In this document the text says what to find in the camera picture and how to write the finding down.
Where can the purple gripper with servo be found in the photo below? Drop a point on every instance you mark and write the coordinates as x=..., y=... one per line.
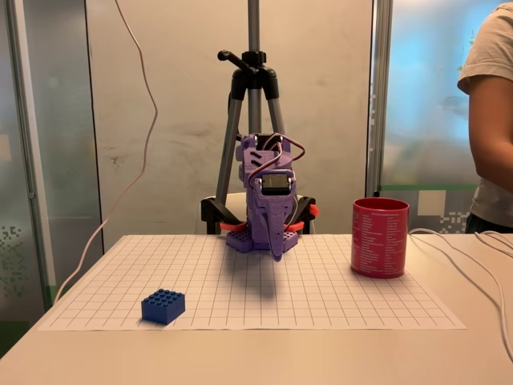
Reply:
x=274, y=201

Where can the blue toy brick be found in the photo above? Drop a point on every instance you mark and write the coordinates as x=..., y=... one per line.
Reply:
x=162, y=306

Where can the purple 3D-printed robot arm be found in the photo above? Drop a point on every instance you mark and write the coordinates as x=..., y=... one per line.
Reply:
x=248, y=160

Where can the red cup with white print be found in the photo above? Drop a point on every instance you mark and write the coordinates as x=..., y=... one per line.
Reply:
x=378, y=240

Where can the black and orange clamp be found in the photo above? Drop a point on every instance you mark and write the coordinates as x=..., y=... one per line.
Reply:
x=308, y=222
x=210, y=212

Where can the white grid paper sheet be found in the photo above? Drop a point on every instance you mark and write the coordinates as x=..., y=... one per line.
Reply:
x=248, y=297

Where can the grey and black tripod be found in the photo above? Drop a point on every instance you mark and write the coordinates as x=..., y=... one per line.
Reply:
x=253, y=80

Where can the person's beige t-shirt torso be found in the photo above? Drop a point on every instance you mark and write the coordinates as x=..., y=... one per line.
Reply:
x=491, y=48

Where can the grey metal frame post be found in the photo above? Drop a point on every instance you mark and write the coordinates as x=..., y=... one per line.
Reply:
x=28, y=160
x=378, y=100

